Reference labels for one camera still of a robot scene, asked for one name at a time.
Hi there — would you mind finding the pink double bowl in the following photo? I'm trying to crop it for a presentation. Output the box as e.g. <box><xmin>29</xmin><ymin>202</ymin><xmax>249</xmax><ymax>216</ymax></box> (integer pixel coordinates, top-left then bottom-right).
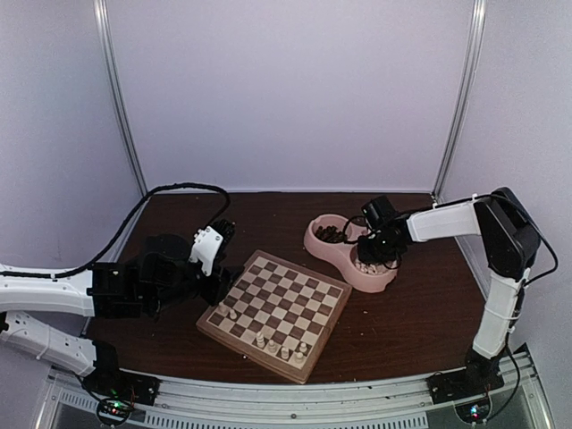
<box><xmin>304</xmin><ymin>214</ymin><xmax>398</xmax><ymax>293</ymax></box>

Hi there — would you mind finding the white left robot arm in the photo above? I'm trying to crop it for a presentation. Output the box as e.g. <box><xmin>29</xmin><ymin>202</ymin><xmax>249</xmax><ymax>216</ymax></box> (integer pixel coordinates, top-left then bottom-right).
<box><xmin>1</xmin><ymin>227</ymin><xmax>237</xmax><ymax>397</ymax></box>

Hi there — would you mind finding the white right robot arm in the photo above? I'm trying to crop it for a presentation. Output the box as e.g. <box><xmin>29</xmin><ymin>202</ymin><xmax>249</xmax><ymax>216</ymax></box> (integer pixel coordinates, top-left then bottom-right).
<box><xmin>357</xmin><ymin>188</ymin><xmax>541</xmax><ymax>395</ymax></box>

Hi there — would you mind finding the white chess pieces pile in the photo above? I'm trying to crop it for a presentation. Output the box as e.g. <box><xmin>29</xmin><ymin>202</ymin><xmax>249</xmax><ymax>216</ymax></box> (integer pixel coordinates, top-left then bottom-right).
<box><xmin>354</xmin><ymin>261</ymin><xmax>389</xmax><ymax>275</ymax></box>

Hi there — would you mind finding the dark chess pieces pile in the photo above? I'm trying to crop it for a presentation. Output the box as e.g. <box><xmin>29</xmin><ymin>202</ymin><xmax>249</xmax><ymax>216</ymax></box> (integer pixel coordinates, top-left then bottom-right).
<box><xmin>315</xmin><ymin>225</ymin><xmax>347</xmax><ymax>244</ymax></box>

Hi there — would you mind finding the wooden chess board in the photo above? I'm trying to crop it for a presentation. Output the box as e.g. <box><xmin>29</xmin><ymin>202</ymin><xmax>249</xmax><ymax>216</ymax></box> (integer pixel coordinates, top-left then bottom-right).
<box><xmin>196</xmin><ymin>250</ymin><xmax>352</xmax><ymax>384</ymax></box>

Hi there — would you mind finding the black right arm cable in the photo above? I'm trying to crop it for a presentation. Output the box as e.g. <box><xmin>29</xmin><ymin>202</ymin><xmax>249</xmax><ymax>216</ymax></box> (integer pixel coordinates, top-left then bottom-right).
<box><xmin>341</xmin><ymin>214</ymin><xmax>403</xmax><ymax>272</ymax></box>

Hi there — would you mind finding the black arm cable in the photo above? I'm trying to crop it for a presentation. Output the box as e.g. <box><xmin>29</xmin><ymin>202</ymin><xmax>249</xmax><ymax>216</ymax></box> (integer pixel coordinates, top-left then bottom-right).
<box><xmin>0</xmin><ymin>181</ymin><xmax>232</xmax><ymax>281</ymax></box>
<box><xmin>341</xmin><ymin>214</ymin><xmax>403</xmax><ymax>272</ymax></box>

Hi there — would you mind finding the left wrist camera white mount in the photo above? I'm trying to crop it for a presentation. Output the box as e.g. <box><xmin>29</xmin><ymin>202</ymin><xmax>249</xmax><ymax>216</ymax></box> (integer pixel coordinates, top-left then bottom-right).
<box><xmin>189</xmin><ymin>219</ymin><xmax>235</xmax><ymax>276</ymax></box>

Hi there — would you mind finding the right aluminium frame post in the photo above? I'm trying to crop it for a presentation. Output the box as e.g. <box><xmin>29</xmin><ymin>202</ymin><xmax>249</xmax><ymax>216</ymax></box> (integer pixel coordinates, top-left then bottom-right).
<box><xmin>432</xmin><ymin>0</ymin><xmax>487</xmax><ymax>201</ymax></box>

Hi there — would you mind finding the aluminium frame post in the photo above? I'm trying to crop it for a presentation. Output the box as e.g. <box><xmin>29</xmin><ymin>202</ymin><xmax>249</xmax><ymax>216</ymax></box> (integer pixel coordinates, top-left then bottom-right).
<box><xmin>93</xmin><ymin>0</ymin><xmax>148</xmax><ymax>196</ymax></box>
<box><xmin>432</xmin><ymin>0</ymin><xmax>487</xmax><ymax>201</ymax></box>

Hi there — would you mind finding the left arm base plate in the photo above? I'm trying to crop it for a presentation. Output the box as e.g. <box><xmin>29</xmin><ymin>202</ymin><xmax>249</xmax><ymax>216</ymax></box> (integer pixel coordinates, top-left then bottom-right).
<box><xmin>81</xmin><ymin>371</ymin><xmax>160</xmax><ymax>406</ymax></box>

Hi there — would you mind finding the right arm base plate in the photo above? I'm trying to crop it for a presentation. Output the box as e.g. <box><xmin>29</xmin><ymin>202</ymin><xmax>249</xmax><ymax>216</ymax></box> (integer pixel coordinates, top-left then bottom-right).
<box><xmin>425</xmin><ymin>369</ymin><xmax>504</xmax><ymax>404</ymax></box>

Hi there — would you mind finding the front aluminium rail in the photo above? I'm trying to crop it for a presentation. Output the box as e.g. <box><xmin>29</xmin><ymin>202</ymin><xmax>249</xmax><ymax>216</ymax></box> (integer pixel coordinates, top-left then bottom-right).
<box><xmin>44</xmin><ymin>361</ymin><xmax>544</xmax><ymax>429</ymax></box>

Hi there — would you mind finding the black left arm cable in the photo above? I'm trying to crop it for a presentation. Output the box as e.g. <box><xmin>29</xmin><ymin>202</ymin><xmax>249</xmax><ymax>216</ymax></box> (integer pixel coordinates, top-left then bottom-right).
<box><xmin>0</xmin><ymin>181</ymin><xmax>232</xmax><ymax>281</ymax></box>

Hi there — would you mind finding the left aluminium frame post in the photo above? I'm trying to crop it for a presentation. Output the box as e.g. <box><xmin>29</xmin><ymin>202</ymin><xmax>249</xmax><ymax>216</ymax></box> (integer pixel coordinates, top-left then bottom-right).
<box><xmin>93</xmin><ymin>0</ymin><xmax>148</xmax><ymax>196</ymax></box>

